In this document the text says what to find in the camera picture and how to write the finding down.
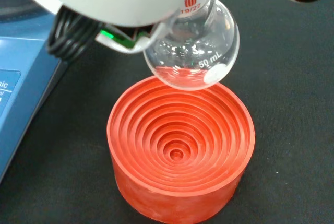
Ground black bench cloth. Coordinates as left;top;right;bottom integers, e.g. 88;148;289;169
0;0;334;224

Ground heater with blue base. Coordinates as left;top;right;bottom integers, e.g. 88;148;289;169
0;0;69;183

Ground orange ribbed flask support ring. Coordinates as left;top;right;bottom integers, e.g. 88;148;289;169
106;75;256;221

